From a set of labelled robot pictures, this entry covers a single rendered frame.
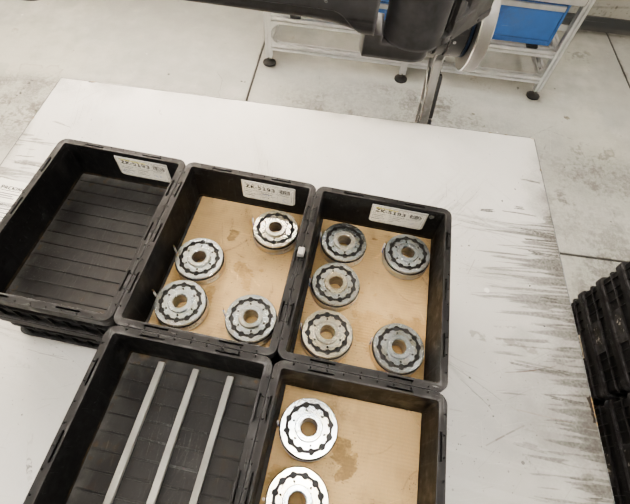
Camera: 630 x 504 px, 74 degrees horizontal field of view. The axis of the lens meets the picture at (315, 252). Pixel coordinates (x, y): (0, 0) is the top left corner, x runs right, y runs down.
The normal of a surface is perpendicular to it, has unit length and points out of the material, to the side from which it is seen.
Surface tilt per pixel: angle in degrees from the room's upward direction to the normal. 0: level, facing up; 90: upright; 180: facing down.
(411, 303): 0
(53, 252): 0
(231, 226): 0
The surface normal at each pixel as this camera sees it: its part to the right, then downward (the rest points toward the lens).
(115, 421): 0.06, -0.52
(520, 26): -0.12, 0.84
